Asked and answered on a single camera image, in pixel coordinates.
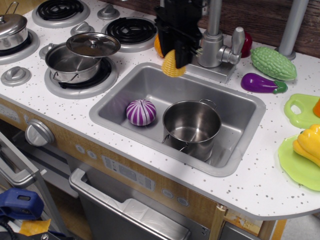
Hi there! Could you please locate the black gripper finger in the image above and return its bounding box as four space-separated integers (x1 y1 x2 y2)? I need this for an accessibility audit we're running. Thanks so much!
174 39 198 69
156 23 178 57

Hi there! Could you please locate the lidded steel pot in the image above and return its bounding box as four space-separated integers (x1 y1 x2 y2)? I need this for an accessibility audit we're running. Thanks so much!
0 1 29 51

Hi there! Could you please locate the orange toy pumpkin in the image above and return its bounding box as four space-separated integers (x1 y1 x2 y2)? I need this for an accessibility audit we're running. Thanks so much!
153 34 164 58

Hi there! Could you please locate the grey stove knob middle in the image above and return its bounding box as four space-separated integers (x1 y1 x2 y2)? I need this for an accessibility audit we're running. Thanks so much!
70 21 95 36

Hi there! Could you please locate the purple toy eggplant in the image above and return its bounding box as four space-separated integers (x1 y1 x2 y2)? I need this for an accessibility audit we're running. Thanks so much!
240 73 288 94

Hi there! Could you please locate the steel pot in sink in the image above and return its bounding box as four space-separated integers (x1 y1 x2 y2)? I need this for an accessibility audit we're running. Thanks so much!
162 99 222 162

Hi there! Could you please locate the purple striped toy onion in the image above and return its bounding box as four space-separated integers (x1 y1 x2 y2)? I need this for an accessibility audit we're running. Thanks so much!
126 99 157 127

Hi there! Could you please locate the light green plate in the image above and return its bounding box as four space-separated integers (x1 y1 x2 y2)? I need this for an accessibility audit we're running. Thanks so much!
277 134 320 192

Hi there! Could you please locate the yellow toy corn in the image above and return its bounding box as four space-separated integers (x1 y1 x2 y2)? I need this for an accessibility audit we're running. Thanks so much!
161 49 186 78

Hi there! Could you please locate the green toy cutting board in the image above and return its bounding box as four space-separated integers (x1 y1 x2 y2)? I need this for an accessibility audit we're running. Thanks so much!
284 93 320 129

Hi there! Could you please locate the back right black burner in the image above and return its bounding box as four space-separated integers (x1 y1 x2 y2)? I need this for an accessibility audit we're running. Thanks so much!
101 17 158 53

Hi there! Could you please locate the yellow toy bell pepper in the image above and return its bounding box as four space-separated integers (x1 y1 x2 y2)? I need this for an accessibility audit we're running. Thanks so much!
292 124 320 167

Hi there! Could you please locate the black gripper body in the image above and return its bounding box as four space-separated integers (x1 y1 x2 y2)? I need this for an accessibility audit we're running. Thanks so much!
154 0 203 47

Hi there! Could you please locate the grey post right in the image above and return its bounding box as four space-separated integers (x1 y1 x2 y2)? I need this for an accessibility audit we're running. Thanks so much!
276 0 309 60

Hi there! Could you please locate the grey oven dial knob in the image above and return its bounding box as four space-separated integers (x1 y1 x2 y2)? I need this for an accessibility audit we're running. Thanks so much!
24 119 55 147

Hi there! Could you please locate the green toy bitter melon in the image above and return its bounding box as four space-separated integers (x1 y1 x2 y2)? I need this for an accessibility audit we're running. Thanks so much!
250 46 297 81

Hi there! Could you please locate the red toy apple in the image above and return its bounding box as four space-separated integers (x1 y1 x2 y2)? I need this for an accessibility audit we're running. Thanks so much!
241 32 253 58

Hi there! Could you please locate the silver toy faucet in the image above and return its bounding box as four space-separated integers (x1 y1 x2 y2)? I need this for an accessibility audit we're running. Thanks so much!
186 0 245 84

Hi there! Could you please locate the grey stove knob front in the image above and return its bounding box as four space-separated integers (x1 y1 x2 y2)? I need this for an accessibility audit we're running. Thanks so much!
0 66 31 87

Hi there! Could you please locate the far left burner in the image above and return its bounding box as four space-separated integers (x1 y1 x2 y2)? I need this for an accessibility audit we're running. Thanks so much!
0 28 40 65

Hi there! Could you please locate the grey toy sink basin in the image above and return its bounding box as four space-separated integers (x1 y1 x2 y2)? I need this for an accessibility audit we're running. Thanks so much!
89 63 266 177

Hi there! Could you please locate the black burner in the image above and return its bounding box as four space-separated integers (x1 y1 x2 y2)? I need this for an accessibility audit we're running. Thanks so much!
44 57 119 100
101 17 158 53
31 0 90 29

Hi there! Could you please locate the front left black burner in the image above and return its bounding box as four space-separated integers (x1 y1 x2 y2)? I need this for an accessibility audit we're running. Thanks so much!
44 57 119 100

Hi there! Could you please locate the grey stove knob back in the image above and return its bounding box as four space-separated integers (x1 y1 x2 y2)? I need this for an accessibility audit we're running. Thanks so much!
97 4 120 21

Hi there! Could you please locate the back left black burner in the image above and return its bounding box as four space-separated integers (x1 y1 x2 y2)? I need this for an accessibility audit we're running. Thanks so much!
31 0 90 29

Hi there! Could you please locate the blue clamp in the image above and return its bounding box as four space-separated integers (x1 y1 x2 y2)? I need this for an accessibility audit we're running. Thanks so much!
0 188 44 220

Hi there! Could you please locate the steel pot lid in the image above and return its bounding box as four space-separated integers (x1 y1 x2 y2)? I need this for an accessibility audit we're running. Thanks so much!
66 32 121 58

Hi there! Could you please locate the silver oven door handle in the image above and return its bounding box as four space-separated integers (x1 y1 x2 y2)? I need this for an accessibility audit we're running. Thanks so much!
0 136 47 190

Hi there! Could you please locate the steel pot on burner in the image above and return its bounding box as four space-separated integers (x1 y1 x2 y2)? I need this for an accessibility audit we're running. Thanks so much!
45 43 102 84

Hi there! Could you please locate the silver dishwasher door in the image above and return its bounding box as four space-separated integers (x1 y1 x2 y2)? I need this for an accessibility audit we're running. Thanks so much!
69 168 210 240

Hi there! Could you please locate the grey stove knob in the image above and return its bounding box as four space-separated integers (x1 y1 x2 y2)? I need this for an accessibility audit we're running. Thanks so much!
97 4 120 21
70 21 95 36
0 66 31 87

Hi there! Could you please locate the orange toy piece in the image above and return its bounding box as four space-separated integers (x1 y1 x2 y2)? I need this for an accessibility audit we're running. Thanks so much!
312 99 320 117

